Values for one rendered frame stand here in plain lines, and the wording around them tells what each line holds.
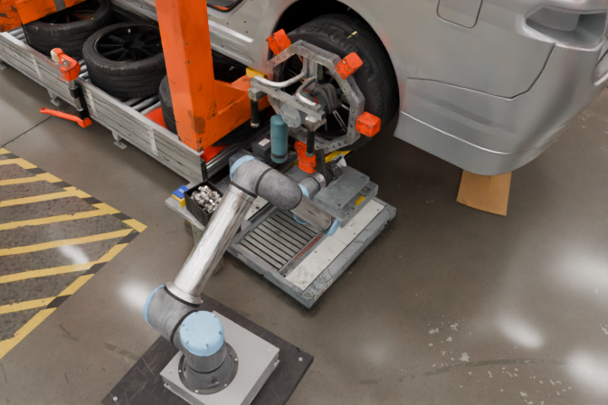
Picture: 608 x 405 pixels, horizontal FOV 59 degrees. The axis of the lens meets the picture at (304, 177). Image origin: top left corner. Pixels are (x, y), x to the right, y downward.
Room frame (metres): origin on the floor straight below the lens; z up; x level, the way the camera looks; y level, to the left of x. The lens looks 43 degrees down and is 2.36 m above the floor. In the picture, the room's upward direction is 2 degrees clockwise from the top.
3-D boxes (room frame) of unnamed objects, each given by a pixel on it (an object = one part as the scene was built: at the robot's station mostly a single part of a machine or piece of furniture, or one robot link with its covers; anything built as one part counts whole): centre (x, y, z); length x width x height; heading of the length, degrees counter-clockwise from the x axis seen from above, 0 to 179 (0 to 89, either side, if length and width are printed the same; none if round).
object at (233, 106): (2.49, 0.36, 0.69); 0.52 x 0.17 x 0.35; 143
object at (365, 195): (2.30, -0.13, 0.13); 0.50 x 0.36 x 0.10; 53
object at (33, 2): (3.66, 1.90, 0.69); 0.52 x 0.17 x 0.35; 143
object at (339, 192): (2.30, -0.13, 0.32); 0.40 x 0.30 x 0.28; 53
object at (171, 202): (1.77, 0.46, 0.44); 0.43 x 0.17 x 0.03; 53
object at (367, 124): (1.98, -0.29, 0.85); 0.09 x 0.08 x 0.07; 53
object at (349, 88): (2.16, -0.03, 0.85); 0.54 x 0.07 x 0.54; 53
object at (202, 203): (1.76, 0.45, 0.51); 0.20 x 0.14 x 0.13; 44
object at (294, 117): (2.11, 0.01, 0.85); 0.21 x 0.14 x 0.14; 143
